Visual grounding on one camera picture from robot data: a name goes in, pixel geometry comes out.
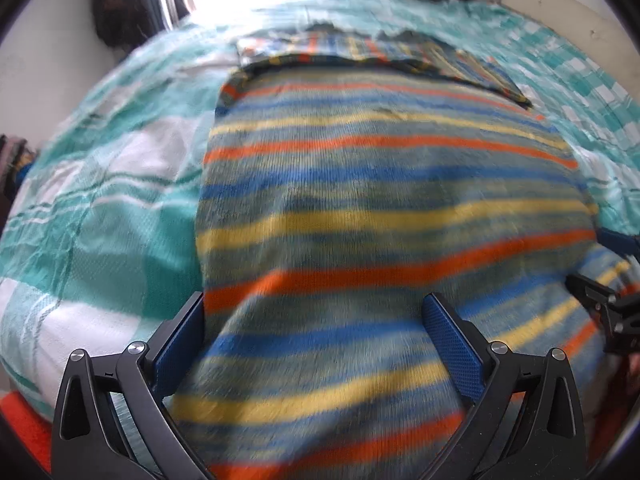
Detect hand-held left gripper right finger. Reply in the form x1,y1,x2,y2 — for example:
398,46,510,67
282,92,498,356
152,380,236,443
417,292,587,480

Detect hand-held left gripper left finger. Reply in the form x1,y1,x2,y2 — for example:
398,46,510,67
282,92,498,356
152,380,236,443
50,291,216,480

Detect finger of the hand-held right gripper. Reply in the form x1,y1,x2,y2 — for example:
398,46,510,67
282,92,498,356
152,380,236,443
566,272,640,356
597,226,640,256

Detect striped knit sweater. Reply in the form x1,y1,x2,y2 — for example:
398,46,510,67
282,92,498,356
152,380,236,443
170,22,640,480

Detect pile of dark clothes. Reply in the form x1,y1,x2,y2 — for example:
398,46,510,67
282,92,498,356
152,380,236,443
0,134,41,201

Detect orange cloth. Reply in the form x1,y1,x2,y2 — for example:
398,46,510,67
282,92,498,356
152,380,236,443
0,392,53,476

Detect teal plaid bed blanket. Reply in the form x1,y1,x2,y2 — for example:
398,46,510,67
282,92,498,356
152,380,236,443
0,0,640,461

